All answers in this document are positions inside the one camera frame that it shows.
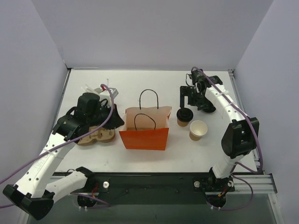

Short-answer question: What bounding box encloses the orange paper bag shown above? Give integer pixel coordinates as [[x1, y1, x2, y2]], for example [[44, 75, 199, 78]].
[[119, 94, 172, 151]]

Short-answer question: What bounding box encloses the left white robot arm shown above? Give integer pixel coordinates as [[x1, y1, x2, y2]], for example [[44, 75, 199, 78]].
[[3, 90, 124, 220]]

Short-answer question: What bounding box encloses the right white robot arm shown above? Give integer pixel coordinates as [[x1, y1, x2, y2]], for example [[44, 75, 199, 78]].
[[177, 67, 260, 190]]

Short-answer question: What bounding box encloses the purple cable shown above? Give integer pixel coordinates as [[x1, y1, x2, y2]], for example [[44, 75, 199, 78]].
[[191, 67, 264, 210], [0, 84, 115, 209]]

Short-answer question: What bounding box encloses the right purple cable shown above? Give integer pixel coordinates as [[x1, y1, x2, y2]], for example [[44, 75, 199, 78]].
[[191, 67, 264, 210]]

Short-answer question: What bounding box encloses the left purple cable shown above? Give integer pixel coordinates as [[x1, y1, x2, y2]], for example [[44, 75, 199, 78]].
[[0, 84, 115, 209]]

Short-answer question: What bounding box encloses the brown paper coffee cup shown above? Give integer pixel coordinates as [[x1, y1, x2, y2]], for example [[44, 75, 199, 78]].
[[177, 118, 192, 127]]

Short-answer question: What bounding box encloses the brown pulp cup carrier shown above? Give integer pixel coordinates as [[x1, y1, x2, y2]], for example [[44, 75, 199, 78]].
[[127, 127, 155, 131]]

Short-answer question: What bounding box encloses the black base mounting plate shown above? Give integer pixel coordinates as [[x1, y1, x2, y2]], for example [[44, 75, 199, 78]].
[[67, 172, 235, 206]]

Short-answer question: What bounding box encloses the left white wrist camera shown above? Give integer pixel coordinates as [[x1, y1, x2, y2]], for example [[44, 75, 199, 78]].
[[94, 84, 119, 98]]

